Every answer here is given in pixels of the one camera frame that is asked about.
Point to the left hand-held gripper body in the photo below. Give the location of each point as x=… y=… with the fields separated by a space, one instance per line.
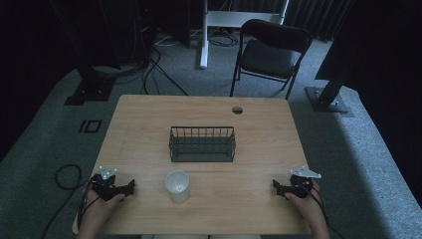
x=103 y=187

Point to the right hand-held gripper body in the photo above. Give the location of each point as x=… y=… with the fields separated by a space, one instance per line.
x=300 y=186

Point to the white cup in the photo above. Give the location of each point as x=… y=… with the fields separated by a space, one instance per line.
x=177 y=191

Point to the person's right hand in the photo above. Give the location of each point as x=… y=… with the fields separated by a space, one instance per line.
x=308 y=207

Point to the person's left hand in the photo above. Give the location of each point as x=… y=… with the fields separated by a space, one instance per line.
x=96 y=212

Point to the black metal stand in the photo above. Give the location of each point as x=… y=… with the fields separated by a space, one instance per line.
x=91 y=84
x=328 y=96

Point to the black folding chair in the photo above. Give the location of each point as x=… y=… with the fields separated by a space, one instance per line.
x=268 y=58

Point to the dark curtain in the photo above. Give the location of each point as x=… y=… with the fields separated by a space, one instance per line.
x=315 y=16

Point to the white desk frame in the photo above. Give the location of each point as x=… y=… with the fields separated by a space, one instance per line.
x=232 y=18

